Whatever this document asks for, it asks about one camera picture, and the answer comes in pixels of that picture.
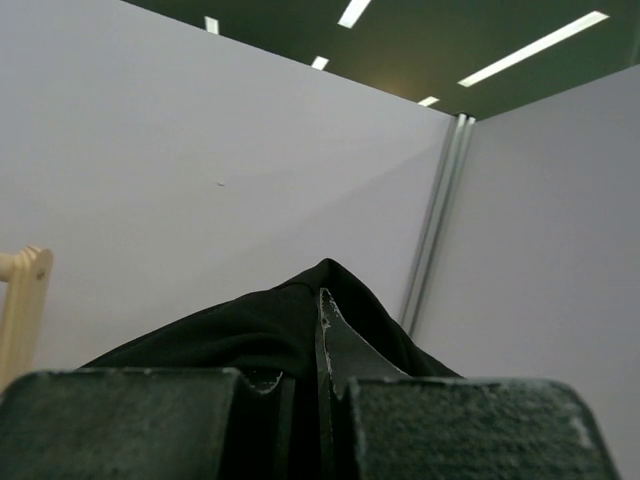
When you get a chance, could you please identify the wooden clothes rack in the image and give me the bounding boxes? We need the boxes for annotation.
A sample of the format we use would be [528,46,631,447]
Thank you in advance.
[1,246,54,390]

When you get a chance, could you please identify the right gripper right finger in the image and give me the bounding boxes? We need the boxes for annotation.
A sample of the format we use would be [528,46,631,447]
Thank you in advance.
[315,290,619,479]

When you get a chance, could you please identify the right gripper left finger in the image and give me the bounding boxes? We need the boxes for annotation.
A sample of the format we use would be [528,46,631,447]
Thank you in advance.
[1,368,295,479]

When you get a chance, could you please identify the black trousers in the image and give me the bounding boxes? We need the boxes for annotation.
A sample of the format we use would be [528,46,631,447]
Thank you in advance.
[87,258,457,479]

